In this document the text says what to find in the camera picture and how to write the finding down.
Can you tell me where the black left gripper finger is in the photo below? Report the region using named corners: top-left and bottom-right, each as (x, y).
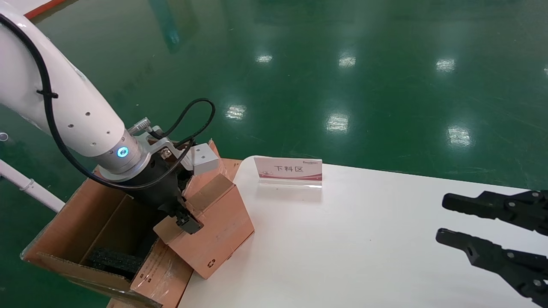
top-left (173, 209), bottom-right (204, 235)

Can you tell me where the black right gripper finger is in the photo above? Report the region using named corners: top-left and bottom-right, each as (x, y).
top-left (435, 228), bottom-right (548, 308)
top-left (442, 190), bottom-right (548, 236)

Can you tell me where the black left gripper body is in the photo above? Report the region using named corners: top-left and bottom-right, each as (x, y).
top-left (123, 152), bottom-right (194, 218)

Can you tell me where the small cardboard box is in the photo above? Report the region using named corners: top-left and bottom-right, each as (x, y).
top-left (153, 173), bottom-right (256, 280)

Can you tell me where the large open cardboard box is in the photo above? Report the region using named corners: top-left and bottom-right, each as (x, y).
top-left (20, 139), bottom-right (243, 308)

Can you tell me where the black foam insert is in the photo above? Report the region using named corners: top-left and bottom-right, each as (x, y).
top-left (87, 247), bottom-right (146, 275)

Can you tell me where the acrylic sign with red print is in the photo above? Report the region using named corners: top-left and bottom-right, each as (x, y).
top-left (253, 156), bottom-right (323, 189)

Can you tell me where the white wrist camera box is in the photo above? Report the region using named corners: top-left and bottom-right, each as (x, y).
top-left (190, 143), bottom-right (220, 176)

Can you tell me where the white table stand post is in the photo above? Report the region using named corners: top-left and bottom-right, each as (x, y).
top-left (0, 159), bottom-right (66, 213)

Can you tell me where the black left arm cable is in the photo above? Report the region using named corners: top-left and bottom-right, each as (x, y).
top-left (0, 14), bottom-right (217, 191)

